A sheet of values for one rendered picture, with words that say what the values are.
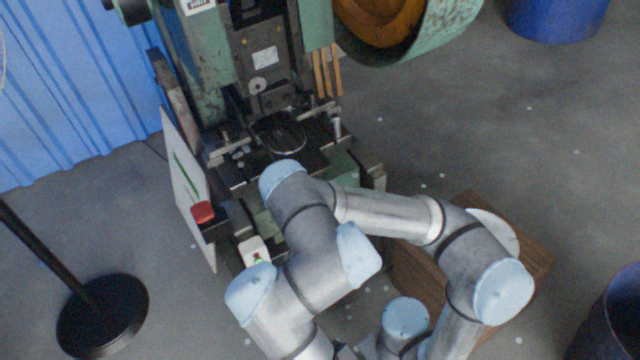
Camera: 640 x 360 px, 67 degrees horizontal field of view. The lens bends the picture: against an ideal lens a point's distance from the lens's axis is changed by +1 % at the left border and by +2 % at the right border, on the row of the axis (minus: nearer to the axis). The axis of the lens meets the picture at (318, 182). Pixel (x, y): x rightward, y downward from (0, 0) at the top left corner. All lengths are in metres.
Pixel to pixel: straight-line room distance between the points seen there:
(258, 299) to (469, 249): 0.44
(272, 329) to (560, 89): 2.64
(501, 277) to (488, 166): 1.68
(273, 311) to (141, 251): 1.85
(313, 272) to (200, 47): 0.78
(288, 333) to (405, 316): 0.69
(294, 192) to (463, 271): 0.38
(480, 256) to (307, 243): 0.38
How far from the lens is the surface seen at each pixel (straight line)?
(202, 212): 1.42
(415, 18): 1.28
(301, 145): 1.49
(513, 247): 1.79
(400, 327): 1.26
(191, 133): 1.81
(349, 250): 0.58
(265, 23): 1.33
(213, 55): 1.26
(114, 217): 2.61
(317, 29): 1.36
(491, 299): 0.88
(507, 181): 2.49
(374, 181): 1.60
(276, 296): 0.60
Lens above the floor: 1.83
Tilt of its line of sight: 49 degrees down
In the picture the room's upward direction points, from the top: 8 degrees counter-clockwise
